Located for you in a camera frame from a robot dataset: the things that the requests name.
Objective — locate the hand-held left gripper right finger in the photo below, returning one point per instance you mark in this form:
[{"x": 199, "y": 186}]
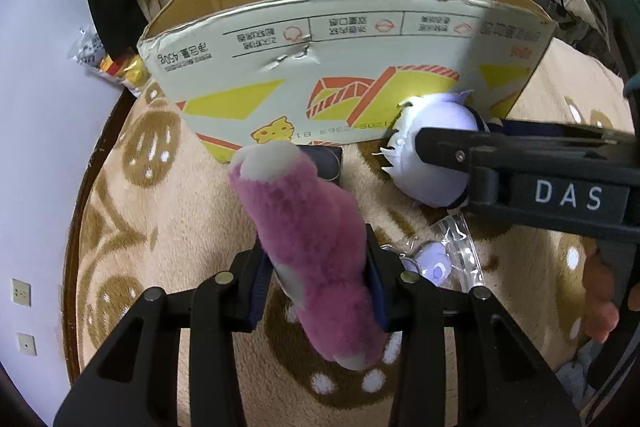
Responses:
[{"x": 376, "y": 302}]

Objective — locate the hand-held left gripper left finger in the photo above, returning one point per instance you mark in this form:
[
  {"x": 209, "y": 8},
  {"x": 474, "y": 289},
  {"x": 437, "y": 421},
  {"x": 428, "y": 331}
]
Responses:
[{"x": 260, "y": 287}]

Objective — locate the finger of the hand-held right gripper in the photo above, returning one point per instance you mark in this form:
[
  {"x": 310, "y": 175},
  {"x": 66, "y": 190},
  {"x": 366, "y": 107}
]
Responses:
[
  {"x": 560, "y": 130},
  {"x": 445, "y": 152}
]

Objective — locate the white-haired plush doll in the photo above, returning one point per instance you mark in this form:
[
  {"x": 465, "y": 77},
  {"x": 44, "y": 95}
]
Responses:
[{"x": 430, "y": 182}]

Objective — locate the pink plush bear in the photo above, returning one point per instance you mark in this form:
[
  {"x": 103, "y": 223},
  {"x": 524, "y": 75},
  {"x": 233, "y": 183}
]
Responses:
[{"x": 310, "y": 232}]

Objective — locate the printed cardboard box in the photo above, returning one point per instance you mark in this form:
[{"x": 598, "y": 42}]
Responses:
[{"x": 350, "y": 47}]

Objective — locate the person's right hand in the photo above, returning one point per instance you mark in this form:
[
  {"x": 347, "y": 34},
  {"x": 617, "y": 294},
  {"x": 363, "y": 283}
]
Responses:
[{"x": 600, "y": 282}]

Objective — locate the beige patterned blanket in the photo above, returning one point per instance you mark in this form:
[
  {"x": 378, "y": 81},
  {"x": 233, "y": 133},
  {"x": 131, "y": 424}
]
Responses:
[{"x": 175, "y": 217}]

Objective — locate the small black object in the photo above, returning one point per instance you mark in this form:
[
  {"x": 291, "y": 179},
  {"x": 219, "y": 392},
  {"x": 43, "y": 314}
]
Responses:
[{"x": 322, "y": 162}]

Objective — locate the grey blue clothing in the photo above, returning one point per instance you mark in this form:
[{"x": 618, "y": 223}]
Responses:
[{"x": 575, "y": 377}]

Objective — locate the plastic bag of snacks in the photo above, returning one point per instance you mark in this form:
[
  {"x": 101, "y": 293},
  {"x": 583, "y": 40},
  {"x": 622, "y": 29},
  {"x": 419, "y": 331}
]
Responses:
[{"x": 125, "y": 69}]

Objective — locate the wall outlet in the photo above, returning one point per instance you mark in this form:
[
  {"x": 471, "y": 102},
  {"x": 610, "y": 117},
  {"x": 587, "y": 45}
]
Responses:
[
  {"x": 26, "y": 344},
  {"x": 21, "y": 292}
]

